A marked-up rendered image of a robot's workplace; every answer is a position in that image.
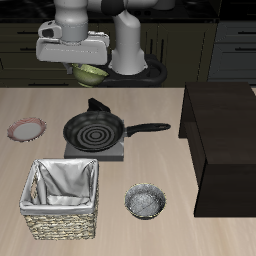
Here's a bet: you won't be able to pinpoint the dark wooden cabinet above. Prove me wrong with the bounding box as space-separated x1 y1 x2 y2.
178 81 256 219

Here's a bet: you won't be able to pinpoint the wicker basket with white lining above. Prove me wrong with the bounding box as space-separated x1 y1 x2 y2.
18 158 101 241

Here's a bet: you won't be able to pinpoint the black stove knob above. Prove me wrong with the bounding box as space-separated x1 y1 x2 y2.
86 97 112 114

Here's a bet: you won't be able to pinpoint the dark kitchen cupboards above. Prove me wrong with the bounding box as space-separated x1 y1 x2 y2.
0 0 256 89

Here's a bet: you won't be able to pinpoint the dark grey stove plate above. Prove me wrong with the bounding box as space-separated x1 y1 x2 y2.
63 128 126 162

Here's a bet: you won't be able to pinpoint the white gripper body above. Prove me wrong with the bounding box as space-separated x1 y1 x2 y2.
35 31 111 67

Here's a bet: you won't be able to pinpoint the white plate with pink rim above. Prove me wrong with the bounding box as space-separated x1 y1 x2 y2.
6 117 48 143

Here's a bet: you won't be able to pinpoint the green bowl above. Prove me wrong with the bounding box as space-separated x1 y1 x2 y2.
71 63 110 88

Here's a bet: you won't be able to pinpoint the grey speckled bowl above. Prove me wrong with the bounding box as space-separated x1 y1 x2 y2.
124 182 167 221

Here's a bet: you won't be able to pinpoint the black frying pan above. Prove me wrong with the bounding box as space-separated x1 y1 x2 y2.
62 110 172 153

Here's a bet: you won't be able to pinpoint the grey drawer cupboard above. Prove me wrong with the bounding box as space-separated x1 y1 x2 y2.
207 21 256 83

